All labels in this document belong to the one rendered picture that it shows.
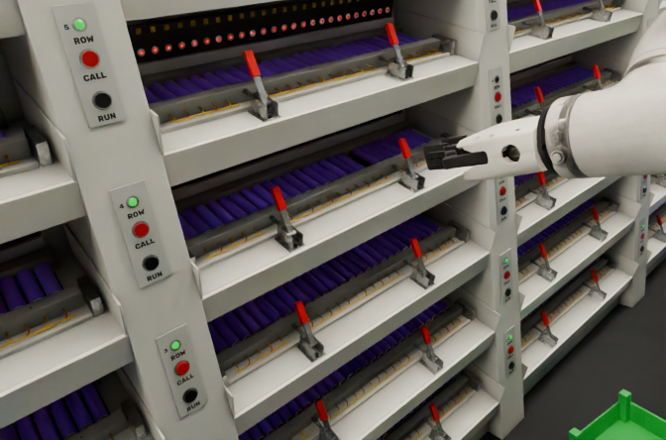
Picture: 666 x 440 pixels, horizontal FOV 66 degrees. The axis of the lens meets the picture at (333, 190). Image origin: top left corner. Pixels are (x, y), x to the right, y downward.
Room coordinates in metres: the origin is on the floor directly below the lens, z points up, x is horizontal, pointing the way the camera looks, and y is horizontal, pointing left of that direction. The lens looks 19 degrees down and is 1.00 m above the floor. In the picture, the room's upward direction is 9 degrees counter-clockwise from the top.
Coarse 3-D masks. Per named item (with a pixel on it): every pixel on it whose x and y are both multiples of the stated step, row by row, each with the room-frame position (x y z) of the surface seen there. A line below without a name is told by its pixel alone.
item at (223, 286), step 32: (416, 128) 1.08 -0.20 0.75; (448, 128) 1.01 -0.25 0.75; (288, 160) 0.89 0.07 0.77; (192, 192) 0.78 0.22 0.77; (352, 192) 0.84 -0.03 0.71; (384, 192) 0.84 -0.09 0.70; (416, 192) 0.84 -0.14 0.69; (448, 192) 0.89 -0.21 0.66; (320, 224) 0.75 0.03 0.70; (352, 224) 0.75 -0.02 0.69; (384, 224) 0.79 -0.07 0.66; (192, 256) 0.63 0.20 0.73; (256, 256) 0.67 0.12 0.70; (288, 256) 0.67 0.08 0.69; (320, 256) 0.71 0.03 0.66; (224, 288) 0.61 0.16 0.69; (256, 288) 0.64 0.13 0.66
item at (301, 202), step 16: (432, 144) 0.97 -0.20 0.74; (400, 160) 0.90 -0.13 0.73; (416, 160) 0.94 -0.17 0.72; (352, 176) 0.84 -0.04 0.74; (368, 176) 0.86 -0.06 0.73; (384, 176) 0.87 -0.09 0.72; (304, 192) 0.79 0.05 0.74; (320, 192) 0.79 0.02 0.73; (336, 192) 0.82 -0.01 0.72; (272, 208) 0.75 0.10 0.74; (288, 208) 0.76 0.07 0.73; (304, 208) 0.78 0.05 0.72; (320, 208) 0.77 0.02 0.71; (240, 224) 0.71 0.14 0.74; (256, 224) 0.72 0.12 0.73; (272, 224) 0.74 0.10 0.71; (192, 240) 0.67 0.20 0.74; (208, 240) 0.67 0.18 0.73; (224, 240) 0.69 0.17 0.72; (208, 256) 0.66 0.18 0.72
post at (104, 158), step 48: (48, 0) 0.55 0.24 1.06; (96, 0) 0.57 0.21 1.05; (48, 48) 0.54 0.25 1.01; (48, 96) 0.54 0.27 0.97; (144, 96) 0.59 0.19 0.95; (96, 144) 0.55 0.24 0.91; (144, 144) 0.58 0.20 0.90; (96, 192) 0.54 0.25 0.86; (96, 240) 0.53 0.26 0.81; (144, 288) 0.55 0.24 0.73; (192, 288) 0.58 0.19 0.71; (144, 336) 0.54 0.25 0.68; (192, 336) 0.57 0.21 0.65; (144, 384) 0.53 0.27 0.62; (192, 432) 0.55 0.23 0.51
